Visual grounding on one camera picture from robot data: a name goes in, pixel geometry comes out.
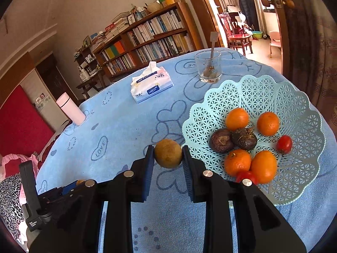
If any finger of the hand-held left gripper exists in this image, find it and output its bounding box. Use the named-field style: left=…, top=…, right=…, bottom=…
left=55, top=183, right=80, bottom=202

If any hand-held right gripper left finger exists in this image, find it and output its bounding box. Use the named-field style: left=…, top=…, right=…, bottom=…
left=28, top=145, right=155, bottom=253

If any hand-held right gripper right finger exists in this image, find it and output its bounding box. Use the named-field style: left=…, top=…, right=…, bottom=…
left=182, top=145, right=307, bottom=253

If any dark brown water chestnut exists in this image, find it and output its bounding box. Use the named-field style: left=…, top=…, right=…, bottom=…
left=232, top=127, right=258, bottom=151
left=209, top=129, right=234, bottom=153

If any orange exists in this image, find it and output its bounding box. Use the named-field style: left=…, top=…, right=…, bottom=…
left=224, top=149, right=252, bottom=178
left=250, top=150, right=278, bottom=184
left=257, top=111, right=280, bottom=136
left=225, top=107, right=249, bottom=131

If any red cherry tomato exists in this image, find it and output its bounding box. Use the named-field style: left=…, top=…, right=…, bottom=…
left=276, top=135, right=293, bottom=153
left=235, top=170, right=259, bottom=185

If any light green plastic basket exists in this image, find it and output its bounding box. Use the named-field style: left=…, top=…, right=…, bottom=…
left=182, top=74, right=326, bottom=206

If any leopard print cloth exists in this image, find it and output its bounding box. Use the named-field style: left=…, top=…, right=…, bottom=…
left=0, top=172, right=27, bottom=243

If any pink cloth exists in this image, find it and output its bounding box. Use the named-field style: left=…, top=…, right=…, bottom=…
left=0, top=153, right=39, bottom=177

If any blue printed towel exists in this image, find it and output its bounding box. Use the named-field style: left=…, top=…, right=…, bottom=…
left=34, top=48, right=337, bottom=253

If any red headboard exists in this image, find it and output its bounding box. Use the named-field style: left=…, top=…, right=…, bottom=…
left=0, top=84, right=56, bottom=159

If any pink thermos bottle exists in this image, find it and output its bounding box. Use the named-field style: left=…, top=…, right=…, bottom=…
left=56, top=93, right=86, bottom=125

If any white tissue pack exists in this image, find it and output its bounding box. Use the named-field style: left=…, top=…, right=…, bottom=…
left=130, top=61, right=174, bottom=104

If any wooden desk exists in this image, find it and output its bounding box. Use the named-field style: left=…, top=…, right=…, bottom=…
left=76, top=76, right=111, bottom=99

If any clear drinking glass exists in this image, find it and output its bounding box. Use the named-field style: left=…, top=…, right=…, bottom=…
left=194, top=50, right=222, bottom=83

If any dark brown door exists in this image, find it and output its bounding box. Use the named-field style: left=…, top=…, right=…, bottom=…
left=35, top=58, right=77, bottom=103

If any small wooden shelf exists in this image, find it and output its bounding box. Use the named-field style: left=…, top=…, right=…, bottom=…
left=75, top=35, right=103, bottom=82

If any metal spoon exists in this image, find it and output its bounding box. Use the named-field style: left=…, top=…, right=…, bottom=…
left=204, top=32, right=219, bottom=75

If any wooden bookshelf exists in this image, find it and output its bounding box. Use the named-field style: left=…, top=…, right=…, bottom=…
left=93, top=2, right=201, bottom=78

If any wooden chair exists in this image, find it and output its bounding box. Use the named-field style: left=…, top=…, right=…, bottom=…
left=218, top=13, right=253, bottom=56

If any stack of books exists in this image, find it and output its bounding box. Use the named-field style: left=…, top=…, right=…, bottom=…
left=91, top=11, right=137, bottom=45

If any pink plastic chair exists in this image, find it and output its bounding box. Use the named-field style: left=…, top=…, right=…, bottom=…
left=269, top=31, right=281, bottom=58

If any woven wicker bowl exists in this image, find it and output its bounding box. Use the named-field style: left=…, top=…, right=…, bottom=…
left=147, top=2, right=164, bottom=13

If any wooden door with knob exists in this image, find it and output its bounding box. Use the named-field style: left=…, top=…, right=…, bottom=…
left=272, top=0, right=337, bottom=111

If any dark hanging garment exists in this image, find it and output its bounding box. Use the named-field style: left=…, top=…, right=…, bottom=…
left=238, top=0, right=257, bottom=29

